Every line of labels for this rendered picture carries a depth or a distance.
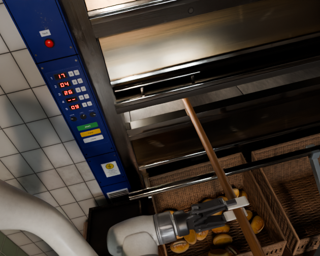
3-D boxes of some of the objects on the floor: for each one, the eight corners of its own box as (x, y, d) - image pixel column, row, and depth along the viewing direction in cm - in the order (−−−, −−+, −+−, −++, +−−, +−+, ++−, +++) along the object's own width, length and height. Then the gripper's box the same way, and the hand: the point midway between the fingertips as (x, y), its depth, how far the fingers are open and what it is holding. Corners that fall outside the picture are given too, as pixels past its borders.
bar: (169, 292, 171) (127, 189, 95) (347, 244, 176) (442, 110, 100) (180, 352, 147) (136, 279, 71) (386, 295, 152) (550, 169, 76)
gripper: (167, 197, 76) (243, 178, 77) (175, 228, 88) (240, 211, 89) (173, 220, 70) (254, 199, 71) (181, 249, 82) (249, 231, 83)
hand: (236, 208), depth 80 cm, fingers open, 6 cm apart
